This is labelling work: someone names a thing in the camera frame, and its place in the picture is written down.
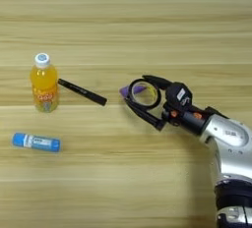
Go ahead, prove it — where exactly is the blue glue stick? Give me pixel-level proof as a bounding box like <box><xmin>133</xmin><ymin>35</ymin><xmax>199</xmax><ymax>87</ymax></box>
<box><xmin>12</xmin><ymin>132</ymin><xmax>62</xmax><ymax>153</ymax></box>

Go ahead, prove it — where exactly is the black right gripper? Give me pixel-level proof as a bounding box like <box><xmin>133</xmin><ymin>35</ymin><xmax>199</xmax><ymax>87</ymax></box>
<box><xmin>124</xmin><ymin>74</ymin><xmax>212</xmax><ymax>137</ymax></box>

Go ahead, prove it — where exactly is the black tape roll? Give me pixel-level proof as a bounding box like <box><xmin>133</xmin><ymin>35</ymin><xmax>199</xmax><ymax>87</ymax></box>
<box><xmin>126</xmin><ymin>78</ymin><xmax>162</xmax><ymax>110</ymax></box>

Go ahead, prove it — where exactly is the orange juice bottle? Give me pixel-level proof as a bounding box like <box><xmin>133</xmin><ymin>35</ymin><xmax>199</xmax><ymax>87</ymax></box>
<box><xmin>30</xmin><ymin>52</ymin><xmax>60</xmax><ymax>114</ymax></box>

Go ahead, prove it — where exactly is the black marker pen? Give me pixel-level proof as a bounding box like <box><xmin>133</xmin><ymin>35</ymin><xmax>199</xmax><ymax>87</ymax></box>
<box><xmin>57</xmin><ymin>78</ymin><xmax>108</xmax><ymax>107</ymax></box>

